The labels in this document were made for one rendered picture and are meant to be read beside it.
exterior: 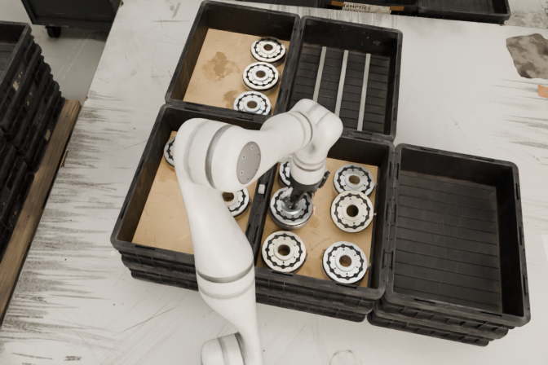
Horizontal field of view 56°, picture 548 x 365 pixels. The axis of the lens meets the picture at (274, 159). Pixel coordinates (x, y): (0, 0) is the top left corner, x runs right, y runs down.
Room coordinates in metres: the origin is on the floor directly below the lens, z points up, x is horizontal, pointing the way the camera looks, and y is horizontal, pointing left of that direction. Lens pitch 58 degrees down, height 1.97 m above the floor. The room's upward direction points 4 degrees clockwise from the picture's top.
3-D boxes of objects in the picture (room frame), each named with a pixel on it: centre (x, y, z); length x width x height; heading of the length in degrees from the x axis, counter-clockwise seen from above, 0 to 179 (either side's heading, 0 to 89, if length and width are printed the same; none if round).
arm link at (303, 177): (0.60, -0.06, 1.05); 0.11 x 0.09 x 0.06; 38
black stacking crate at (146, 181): (0.59, 0.17, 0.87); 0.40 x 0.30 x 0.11; 173
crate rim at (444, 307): (0.51, -0.42, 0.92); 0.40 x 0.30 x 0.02; 173
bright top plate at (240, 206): (0.58, 0.11, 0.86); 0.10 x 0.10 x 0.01
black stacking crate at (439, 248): (0.51, -0.42, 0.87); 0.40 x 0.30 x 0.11; 173
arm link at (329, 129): (0.58, -0.08, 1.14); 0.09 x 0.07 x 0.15; 54
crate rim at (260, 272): (0.55, -0.13, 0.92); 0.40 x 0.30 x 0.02; 173
